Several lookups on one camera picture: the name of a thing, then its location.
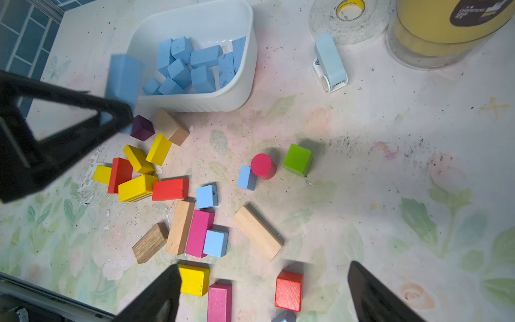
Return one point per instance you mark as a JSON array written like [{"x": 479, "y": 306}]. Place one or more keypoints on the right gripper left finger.
[{"x": 158, "y": 302}]

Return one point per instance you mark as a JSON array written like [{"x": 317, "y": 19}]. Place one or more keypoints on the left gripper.
[{"x": 12, "y": 153}]

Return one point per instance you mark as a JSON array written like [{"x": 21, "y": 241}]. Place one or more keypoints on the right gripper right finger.
[{"x": 373, "y": 301}]

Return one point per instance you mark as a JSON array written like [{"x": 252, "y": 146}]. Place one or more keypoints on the blue long block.
[
  {"x": 238, "y": 52},
  {"x": 124, "y": 78},
  {"x": 206, "y": 57}
]

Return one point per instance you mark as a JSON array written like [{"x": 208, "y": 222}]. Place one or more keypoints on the small blue block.
[{"x": 247, "y": 179}]

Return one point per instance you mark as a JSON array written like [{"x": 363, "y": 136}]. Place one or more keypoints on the blue cube pair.
[
  {"x": 216, "y": 243},
  {"x": 180, "y": 73}
]

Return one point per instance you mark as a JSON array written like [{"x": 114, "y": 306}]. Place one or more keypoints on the blue thin block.
[{"x": 226, "y": 69}]

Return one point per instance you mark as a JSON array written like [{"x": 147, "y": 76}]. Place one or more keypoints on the white rectangular plastic tray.
[{"x": 205, "y": 25}]

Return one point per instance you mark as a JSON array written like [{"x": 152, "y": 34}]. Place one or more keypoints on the yellow block bottom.
[{"x": 195, "y": 280}]

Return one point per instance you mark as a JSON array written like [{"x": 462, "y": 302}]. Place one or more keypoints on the magenta block bottom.
[{"x": 219, "y": 303}]

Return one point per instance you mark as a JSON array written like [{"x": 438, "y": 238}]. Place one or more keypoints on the brown grained wooden block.
[{"x": 150, "y": 243}]

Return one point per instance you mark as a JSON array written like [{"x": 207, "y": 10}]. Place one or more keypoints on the tan upright wooden block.
[{"x": 179, "y": 228}]

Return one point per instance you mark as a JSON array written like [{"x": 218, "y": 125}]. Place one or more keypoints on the yellow flat block left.
[{"x": 102, "y": 174}]

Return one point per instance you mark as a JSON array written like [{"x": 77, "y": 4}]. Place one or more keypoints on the red cube block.
[{"x": 289, "y": 291}]

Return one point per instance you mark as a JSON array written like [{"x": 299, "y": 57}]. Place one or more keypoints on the magenta upright block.
[{"x": 202, "y": 221}]

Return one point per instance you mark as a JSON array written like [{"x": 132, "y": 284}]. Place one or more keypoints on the red thin upright block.
[{"x": 121, "y": 172}]

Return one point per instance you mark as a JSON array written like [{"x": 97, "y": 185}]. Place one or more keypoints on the yellow slanted block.
[{"x": 137, "y": 159}]

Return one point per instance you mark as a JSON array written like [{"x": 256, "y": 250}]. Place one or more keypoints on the red long block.
[{"x": 171, "y": 190}]

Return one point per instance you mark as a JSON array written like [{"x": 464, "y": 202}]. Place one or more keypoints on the yellow large block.
[{"x": 137, "y": 188}]

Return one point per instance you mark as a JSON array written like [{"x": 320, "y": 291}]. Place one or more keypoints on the purple cube block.
[{"x": 142, "y": 128}]

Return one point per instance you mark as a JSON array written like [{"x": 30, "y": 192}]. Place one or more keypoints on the tan slanted wooden block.
[{"x": 268, "y": 243}]

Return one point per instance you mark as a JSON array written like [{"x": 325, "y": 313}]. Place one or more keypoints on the yellow thin upright block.
[{"x": 159, "y": 150}]

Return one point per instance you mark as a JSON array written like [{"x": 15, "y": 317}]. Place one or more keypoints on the tan wooden block upper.
[{"x": 167, "y": 125}]

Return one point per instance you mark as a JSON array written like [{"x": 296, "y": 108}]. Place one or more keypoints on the green cube block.
[{"x": 298, "y": 160}]

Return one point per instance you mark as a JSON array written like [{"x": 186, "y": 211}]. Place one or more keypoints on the magenta cylinder block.
[{"x": 263, "y": 166}]

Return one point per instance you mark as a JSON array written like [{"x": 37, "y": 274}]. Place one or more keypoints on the yellow pen holder cup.
[{"x": 428, "y": 35}]

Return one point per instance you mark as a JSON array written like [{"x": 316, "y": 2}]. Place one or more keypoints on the clear tape roll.
[{"x": 351, "y": 24}]

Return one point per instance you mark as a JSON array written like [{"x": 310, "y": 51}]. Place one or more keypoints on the aluminium mounting rail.
[{"x": 51, "y": 301}]

